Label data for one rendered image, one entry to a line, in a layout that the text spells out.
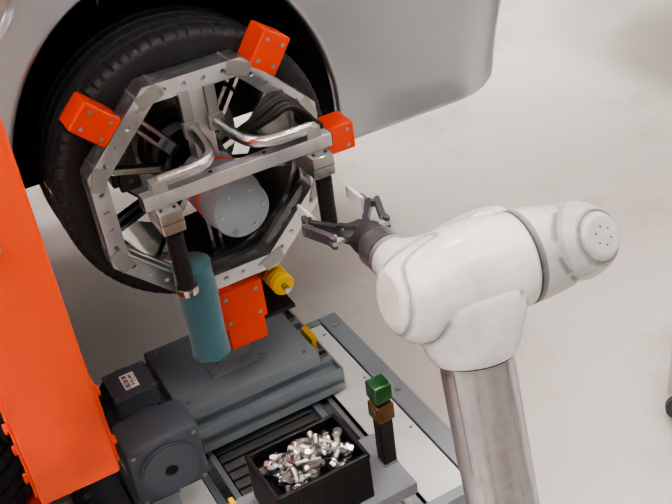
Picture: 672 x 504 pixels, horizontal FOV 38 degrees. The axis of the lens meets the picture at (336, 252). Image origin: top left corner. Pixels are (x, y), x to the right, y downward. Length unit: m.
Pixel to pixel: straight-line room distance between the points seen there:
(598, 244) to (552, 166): 2.59
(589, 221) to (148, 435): 1.28
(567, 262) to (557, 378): 1.60
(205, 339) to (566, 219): 1.16
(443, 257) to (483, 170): 2.64
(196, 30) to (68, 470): 0.94
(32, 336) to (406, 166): 2.38
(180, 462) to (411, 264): 1.18
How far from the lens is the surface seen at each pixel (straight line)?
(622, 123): 4.18
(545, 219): 1.30
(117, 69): 2.14
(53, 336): 1.81
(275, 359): 2.66
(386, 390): 1.88
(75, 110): 2.06
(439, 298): 1.21
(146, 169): 2.26
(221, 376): 2.65
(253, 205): 2.10
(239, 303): 2.38
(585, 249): 1.28
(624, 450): 2.68
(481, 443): 1.32
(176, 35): 2.17
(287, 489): 1.87
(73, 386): 1.88
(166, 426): 2.27
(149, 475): 2.28
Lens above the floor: 1.91
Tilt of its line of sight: 34 degrees down
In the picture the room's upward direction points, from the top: 8 degrees counter-clockwise
